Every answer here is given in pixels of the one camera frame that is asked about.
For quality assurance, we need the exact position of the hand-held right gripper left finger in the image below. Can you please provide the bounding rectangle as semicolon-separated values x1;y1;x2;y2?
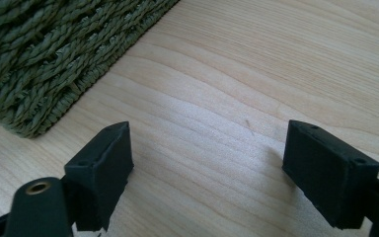
63;120;135;232

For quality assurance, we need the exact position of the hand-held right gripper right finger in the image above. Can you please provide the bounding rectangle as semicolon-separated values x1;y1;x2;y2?
281;119;379;230

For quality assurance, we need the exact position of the green woven straw mat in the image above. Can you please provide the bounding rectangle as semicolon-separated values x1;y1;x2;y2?
0;0;181;139

